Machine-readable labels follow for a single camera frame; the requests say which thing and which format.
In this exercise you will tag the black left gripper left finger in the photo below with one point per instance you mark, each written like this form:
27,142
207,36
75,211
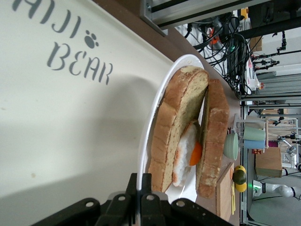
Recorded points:
124,209

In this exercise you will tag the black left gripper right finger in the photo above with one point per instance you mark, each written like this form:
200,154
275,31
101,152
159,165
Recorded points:
150,209

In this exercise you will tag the white round plate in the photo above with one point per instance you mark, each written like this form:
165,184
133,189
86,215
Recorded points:
181,191

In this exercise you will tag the brown bread slice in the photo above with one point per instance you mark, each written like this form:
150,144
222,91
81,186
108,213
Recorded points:
216,131
183,99

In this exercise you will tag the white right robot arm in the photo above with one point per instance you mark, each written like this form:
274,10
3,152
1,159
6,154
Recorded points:
284,191

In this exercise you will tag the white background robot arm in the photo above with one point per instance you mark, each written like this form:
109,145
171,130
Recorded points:
290,150

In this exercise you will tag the toy fried egg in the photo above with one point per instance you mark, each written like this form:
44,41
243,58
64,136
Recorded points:
185,150

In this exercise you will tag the wooden cutting board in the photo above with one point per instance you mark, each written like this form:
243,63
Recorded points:
224,195

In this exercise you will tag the yellow plastic fork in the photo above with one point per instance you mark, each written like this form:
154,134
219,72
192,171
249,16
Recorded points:
233,200

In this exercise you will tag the orange slice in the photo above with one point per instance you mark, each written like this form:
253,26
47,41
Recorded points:
232,174

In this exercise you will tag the yellow lemon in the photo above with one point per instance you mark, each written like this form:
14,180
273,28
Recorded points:
240,168
241,188

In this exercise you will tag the dark green avocado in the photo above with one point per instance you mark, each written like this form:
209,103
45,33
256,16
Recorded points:
239,177

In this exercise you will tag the pale green bowl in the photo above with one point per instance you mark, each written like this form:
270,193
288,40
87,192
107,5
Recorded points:
231,146

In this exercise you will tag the cream bear print tray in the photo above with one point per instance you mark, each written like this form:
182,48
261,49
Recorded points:
70,117

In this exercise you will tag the light blue cup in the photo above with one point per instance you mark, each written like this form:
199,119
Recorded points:
255,144

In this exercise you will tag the brown cardboard box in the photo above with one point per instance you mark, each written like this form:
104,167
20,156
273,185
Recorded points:
268,162

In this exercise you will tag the pale green cup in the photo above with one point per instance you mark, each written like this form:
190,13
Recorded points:
255,133

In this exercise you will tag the grey metal bracket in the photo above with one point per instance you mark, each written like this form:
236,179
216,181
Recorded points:
152,14

